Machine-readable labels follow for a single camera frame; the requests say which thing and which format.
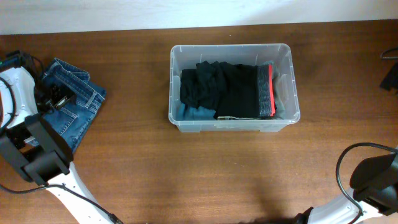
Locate light blue jeans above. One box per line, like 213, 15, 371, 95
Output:
216, 60, 286, 121

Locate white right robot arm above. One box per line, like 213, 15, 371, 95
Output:
294, 142, 397, 223

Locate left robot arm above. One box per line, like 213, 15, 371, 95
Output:
1, 50, 119, 223

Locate clear plastic storage bin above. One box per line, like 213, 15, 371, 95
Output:
169, 43, 301, 133

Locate dark blue jeans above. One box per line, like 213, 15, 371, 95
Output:
43, 58, 106, 152

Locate small blue denim cloth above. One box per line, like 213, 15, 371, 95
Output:
176, 103, 216, 121

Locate black garment with red stripe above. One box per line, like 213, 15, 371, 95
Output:
214, 61, 277, 120

